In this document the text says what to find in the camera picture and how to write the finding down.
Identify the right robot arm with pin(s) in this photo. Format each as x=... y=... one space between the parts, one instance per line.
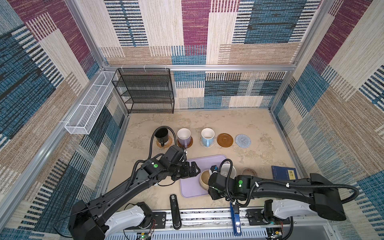
x=284 y=199

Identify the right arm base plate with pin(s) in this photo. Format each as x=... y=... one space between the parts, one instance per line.
x=256 y=218

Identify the dark blue booklet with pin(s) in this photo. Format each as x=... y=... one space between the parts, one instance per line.
x=284 y=173

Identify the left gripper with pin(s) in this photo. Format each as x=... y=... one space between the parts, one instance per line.
x=187 y=173

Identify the black wire mesh shelf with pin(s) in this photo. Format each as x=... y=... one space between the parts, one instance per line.
x=145 y=90

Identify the grey-blue knitted round coaster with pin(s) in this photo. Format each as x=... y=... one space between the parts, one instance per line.
x=243 y=141

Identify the lilac plastic tray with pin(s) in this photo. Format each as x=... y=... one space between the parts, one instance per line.
x=191 y=187

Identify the white wire wall basket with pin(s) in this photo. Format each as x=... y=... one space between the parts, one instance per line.
x=87 y=112

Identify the black mug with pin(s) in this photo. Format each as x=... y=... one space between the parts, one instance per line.
x=162 y=136

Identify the white mug blue handle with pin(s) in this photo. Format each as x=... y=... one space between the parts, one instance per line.
x=207 y=134

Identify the white mug purple outside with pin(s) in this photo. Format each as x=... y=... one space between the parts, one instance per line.
x=184 y=136

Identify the woven rattan round coaster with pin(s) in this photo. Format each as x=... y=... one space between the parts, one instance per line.
x=166 y=145

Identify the beige mug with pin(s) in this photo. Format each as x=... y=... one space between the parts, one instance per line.
x=204 y=179

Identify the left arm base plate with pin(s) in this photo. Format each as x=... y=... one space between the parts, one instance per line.
x=158 y=221

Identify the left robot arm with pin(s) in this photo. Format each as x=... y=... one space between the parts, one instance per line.
x=101 y=217

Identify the multicolour braided round coaster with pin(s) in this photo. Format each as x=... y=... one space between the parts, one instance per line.
x=210 y=141

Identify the black stapler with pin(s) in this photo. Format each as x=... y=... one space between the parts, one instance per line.
x=175 y=212

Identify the blue stapler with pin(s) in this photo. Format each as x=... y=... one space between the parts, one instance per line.
x=236 y=221

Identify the brown wooden round coaster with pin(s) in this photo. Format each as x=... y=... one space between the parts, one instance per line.
x=183 y=146

